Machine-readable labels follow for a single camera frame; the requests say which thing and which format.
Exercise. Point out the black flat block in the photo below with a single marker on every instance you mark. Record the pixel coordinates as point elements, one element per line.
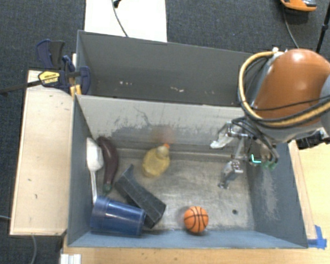
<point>140,196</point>

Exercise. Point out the orange toy basketball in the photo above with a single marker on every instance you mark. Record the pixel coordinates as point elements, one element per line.
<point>195,220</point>

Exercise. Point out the blue plastic cup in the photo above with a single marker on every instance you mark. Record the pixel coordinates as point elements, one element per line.
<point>117,217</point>

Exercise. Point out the pale wood flat board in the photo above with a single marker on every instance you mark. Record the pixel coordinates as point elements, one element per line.
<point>44,161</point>

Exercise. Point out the purple toy eggplant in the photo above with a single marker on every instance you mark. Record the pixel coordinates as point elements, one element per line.
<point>110,161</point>

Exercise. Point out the white plastic scoop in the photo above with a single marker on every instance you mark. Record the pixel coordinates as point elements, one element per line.
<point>94,155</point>

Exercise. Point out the pale grey metal gripper finger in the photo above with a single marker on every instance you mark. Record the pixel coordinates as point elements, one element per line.
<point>226,173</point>
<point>234,174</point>

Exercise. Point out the grey metal bin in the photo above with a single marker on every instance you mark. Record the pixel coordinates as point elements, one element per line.
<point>194,188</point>

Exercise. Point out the yellow plastic bottle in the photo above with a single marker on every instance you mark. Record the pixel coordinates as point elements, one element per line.
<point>155,163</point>

